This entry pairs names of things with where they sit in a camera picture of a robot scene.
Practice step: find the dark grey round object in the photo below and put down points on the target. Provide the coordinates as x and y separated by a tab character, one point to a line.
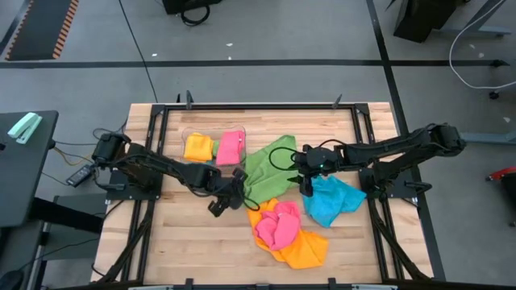
10	280

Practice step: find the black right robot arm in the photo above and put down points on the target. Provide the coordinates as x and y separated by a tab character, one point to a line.
395	149

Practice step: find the pink microfiber towel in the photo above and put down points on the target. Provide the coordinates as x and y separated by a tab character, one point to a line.
230	147
278	227

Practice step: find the black box on floor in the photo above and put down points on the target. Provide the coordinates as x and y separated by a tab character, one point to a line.
189	5

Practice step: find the grey desk foot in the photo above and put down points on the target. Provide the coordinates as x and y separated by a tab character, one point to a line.
488	138

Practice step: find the green microfiber towel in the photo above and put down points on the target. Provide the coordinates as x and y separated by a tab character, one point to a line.
266	173
216	148

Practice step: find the black mat with orange edge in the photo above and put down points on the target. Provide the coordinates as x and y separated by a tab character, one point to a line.
40	28

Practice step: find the silver aluminium rail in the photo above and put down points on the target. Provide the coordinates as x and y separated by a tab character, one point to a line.
375	287
149	287

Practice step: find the red object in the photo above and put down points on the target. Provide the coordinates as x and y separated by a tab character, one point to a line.
504	173

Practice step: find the black side table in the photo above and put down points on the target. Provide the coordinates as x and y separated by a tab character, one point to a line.
24	181

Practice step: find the clear plastic bin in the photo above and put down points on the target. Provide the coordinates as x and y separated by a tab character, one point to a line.
189	131

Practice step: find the grey desk frame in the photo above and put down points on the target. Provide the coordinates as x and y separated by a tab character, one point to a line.
475	30

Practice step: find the orange microfiber towel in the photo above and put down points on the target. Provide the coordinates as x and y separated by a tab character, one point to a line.
306	253

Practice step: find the blue microfiber towel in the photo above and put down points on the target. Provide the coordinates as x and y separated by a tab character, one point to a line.
334	199

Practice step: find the mint green stapler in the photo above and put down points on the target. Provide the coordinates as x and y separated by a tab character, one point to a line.
24	128

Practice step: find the black power adapter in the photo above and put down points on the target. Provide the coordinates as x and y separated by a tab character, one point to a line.
80	175

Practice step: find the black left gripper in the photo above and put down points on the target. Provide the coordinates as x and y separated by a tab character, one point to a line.
231	193

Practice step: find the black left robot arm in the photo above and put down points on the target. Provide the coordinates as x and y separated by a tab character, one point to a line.
161	165

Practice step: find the orange towel with white label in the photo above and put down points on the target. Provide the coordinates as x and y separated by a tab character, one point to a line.
198	147

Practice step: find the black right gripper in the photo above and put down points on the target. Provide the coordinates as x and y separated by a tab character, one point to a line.
318	161

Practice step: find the black caster wheel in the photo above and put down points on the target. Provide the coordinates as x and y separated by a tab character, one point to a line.
493	96

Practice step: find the black computer case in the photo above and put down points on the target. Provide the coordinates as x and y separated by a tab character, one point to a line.
423	16

